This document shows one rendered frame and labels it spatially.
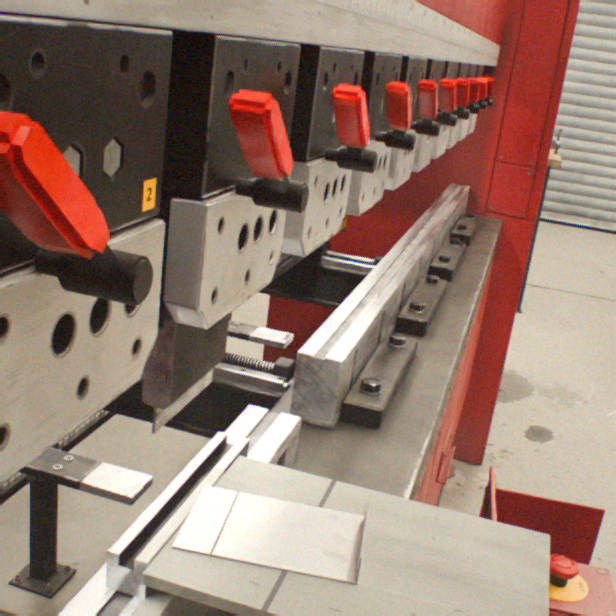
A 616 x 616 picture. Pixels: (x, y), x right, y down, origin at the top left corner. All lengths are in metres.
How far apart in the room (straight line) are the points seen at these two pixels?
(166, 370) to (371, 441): 0.54
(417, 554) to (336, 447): 0.41
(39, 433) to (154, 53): 0.17
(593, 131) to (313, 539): 7.43
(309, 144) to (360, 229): 2.14
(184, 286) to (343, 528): 0.25
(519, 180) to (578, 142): 5.26
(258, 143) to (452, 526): 0.36
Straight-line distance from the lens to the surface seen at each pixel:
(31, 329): 0.31
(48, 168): 0.23
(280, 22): 0.53
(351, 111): 0.60
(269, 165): 0.43
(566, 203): 7.99
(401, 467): 0.99
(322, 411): 1.05
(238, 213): 0.49
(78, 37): 0.32
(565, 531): 1.17
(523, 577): 0.63
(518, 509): 1.15
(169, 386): 0.54
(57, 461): 0.68
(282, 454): 0.83
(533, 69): 2.65
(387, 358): 1.23
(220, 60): 0.44
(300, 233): 0.64
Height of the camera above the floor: 1.34
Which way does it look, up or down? 18 degrees down
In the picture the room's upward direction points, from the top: 8 degrees clockwise
